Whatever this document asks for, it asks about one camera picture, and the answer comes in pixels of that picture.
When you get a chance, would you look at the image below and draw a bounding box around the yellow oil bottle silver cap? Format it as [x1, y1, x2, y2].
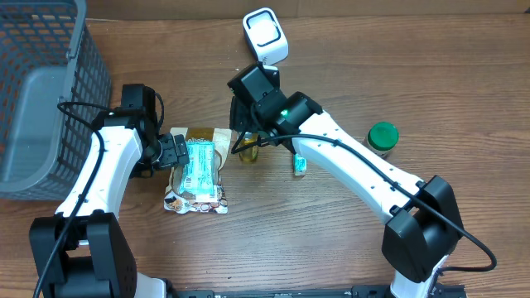
[239, 132, 258, 163]

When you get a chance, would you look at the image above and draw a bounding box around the mint green wet wipes pack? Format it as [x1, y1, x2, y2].
[178, 142, 215, 198]

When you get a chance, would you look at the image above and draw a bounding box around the brown snack packet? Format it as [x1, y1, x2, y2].
[163, 127, 232, 214]

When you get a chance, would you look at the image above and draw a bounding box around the teal Kleenex tissue pack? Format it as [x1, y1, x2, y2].
[293, 154, 307, 176]

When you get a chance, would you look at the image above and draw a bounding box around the green lid glass jar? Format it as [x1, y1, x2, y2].
[364, 122, 399, 158]

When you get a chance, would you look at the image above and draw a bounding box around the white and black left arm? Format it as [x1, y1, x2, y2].
[29, 108, 189, 297]

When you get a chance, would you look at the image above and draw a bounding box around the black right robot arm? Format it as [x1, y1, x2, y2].
[230, 92, 464, 297]

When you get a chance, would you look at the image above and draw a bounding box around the white barcode scanner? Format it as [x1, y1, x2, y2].
[242, 7, 289, 65]

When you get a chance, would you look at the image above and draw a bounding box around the dark grey plastic basket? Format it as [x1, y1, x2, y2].
[1, 0, 112, 200]

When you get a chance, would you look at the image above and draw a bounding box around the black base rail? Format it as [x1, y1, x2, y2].
[175, 285, 390, 298]

